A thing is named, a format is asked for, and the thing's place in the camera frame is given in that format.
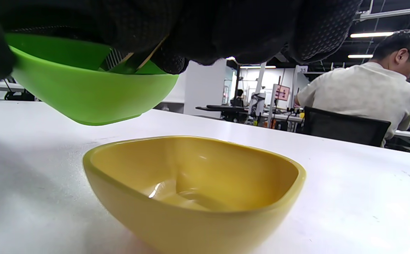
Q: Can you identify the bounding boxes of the metal tweezers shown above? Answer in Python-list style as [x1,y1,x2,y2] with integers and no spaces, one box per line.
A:
[99,35,169,74]

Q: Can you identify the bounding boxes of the green plastic bowl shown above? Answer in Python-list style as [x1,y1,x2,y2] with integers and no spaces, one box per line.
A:
[5,33,179,126]

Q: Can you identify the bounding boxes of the black mesh office chair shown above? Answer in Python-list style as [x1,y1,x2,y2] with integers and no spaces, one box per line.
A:
[302,106,392,147]

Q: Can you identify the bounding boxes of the black workstation table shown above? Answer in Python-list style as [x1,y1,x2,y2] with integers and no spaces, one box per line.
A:
[195,104,251,123]

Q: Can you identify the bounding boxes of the pink sign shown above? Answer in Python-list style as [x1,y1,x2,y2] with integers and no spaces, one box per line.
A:
[274,84,291,101]

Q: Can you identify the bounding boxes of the yellow small dish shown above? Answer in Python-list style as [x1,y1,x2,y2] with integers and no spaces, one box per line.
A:
[83,135,306,254]

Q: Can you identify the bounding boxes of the person's right hand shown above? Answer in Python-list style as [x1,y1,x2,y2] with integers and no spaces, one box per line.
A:
[0,0,362,83]

